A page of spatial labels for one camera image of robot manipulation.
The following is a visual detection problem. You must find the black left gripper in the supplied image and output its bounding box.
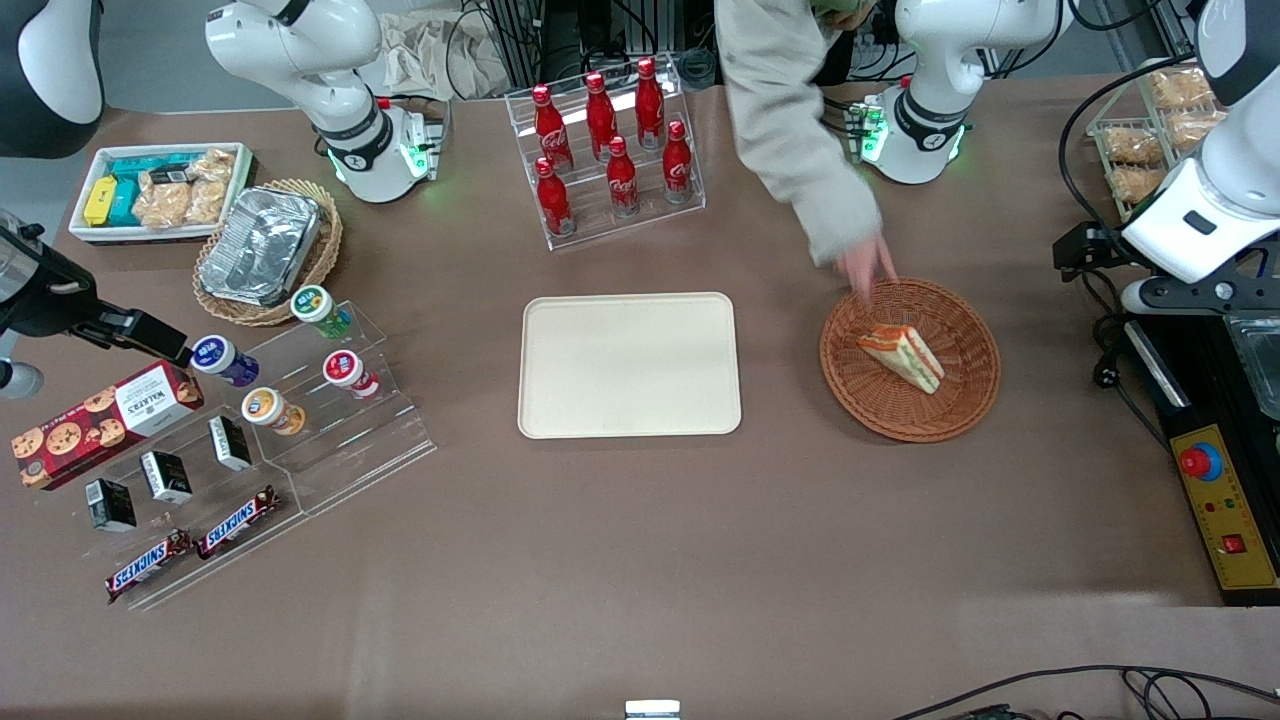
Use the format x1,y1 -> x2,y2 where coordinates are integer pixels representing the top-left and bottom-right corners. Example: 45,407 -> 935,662
1053,222 -> 1131,276

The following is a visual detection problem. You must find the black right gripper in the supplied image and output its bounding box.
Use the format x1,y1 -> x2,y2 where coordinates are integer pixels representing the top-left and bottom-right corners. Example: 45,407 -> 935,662
0,210 -> 193,367

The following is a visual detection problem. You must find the triangular sandwich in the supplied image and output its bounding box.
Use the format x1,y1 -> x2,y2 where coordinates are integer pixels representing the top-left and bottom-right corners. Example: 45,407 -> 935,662
857,325 -> 946,395

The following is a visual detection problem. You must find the beige-sleeved person forearm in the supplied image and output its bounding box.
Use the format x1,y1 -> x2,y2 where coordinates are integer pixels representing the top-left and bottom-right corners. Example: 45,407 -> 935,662
714,0 -> 884,267

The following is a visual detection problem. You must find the aluminium foil tray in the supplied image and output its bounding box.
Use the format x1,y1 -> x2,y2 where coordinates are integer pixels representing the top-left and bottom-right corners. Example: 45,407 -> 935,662
198,186 -> 323,308

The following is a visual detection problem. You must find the brown round wicker basket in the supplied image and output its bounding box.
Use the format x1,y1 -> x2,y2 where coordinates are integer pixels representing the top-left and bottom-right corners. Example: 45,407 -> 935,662
819,277 -> 1002,443

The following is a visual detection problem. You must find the tan oval wicker basket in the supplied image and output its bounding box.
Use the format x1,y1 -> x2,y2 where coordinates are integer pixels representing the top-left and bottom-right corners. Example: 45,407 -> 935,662
193,179 -> 344,328

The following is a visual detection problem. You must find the beige rectangular plastic tray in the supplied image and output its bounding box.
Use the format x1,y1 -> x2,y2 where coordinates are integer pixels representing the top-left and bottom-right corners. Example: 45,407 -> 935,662
517,292 -> 743,440

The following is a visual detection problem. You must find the person's bare hand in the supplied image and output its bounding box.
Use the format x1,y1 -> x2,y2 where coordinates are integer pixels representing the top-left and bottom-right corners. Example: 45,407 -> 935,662
838,235 -> 899,306

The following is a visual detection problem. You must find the bagged bread pastry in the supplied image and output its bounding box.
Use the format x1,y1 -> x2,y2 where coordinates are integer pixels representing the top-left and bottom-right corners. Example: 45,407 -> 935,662
1147,67 -> 1217,110
1165,108 -> 1230,152
1100,126 -> 1167,167
1109,165 -> 1167,207

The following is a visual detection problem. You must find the blue-lid yogurt cup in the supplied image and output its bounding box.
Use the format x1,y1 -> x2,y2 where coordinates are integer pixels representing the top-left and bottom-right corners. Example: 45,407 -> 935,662
190,335 -> 261,389

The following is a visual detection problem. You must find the red Walkers cookie box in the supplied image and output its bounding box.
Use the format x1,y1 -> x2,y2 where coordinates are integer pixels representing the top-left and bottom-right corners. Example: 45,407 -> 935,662
12,360 -> 205,491

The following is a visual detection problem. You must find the white plastic snack bin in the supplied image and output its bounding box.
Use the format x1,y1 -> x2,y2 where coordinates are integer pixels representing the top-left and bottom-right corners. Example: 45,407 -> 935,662
68,143 -> 257,247

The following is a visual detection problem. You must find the small black carton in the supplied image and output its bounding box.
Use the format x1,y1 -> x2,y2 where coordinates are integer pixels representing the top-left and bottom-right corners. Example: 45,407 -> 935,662
140,451 -> 193,505
85,478 -> 138,532
208,415 -> 253,472

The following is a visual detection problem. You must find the clear bag of cookies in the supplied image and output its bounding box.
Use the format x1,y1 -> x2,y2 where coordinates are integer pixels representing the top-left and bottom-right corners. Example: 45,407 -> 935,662
133,149 -> 237,230

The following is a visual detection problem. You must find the yellow snack box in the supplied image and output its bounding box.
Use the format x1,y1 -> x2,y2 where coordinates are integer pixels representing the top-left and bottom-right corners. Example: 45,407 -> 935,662
83,176 -> 120,228

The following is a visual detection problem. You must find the orange-lid yogurt cup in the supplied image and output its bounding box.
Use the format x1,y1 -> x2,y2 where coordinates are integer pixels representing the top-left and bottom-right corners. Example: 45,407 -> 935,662
241,387 -> 308,437

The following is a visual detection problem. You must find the teal snack box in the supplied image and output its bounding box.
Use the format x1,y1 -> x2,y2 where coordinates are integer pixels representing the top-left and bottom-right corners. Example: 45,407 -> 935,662
107,154 -> 201,228

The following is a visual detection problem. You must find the black equipment stand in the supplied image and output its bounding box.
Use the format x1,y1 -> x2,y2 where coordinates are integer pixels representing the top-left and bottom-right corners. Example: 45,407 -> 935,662
1125,298 -> 1280,607

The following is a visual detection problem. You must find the green-lid yogurt cup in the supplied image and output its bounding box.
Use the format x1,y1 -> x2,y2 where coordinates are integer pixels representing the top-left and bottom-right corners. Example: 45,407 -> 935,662
290,285 -> 354,340

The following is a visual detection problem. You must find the red-lid yogurt cup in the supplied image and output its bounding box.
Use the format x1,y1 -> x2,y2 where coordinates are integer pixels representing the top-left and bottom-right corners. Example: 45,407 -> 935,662
322,350 -> 381,400

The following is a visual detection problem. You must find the Snickers chocolate bar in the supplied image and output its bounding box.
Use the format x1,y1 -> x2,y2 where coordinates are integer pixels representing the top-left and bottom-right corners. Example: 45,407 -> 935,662
196,486 -> 284,560
105,529 -> 195,605

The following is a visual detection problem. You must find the clear acrylic stepped display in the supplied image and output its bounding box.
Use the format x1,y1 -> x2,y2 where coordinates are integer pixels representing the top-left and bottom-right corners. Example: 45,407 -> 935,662
85,300 -> 438,612

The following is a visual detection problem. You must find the yellow emergency stop control box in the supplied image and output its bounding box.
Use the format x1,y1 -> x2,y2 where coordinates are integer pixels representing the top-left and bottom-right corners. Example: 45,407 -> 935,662
1169,423 -> 1280,607

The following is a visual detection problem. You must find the crumpled beige paper bag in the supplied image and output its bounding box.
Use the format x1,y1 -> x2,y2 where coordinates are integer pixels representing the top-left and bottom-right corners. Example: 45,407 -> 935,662
378,10 -> 513,102

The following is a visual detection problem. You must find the red cola bottle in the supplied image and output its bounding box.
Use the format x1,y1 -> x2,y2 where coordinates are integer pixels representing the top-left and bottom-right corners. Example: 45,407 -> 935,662
661,120 -> 696,204
584,72 -> 619,161
605,136 -> 641,217
635,57 -> 667,150
533,158 -> 576,238
531,84 -> 574,172

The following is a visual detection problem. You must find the clear acrylic bottle rack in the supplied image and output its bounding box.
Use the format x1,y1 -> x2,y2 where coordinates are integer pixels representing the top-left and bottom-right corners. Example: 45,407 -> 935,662
505,55 -> 708,251

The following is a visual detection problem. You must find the wire rack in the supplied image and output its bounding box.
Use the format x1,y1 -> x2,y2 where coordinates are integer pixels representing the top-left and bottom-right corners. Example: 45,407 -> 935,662
1086,62 -> 1233,227

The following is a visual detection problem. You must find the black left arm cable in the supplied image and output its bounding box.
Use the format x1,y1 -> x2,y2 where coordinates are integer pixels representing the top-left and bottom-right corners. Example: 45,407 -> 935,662
1057,55 -> 1201,233

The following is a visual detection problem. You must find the black floor cable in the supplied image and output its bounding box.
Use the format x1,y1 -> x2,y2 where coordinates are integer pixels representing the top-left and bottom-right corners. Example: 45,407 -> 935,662
890,664 -> 1280,720

